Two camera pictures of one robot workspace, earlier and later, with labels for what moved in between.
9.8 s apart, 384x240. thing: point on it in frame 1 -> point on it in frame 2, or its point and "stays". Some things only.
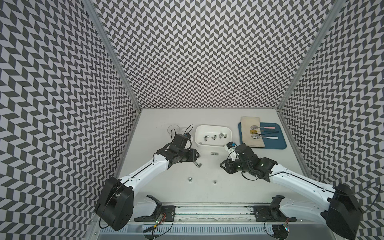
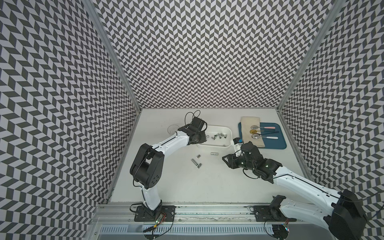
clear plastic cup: (173, 129) stays
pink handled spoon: (255, 127) stays
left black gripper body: (187, 155) -> (200, 138)
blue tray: (280, 143) stays
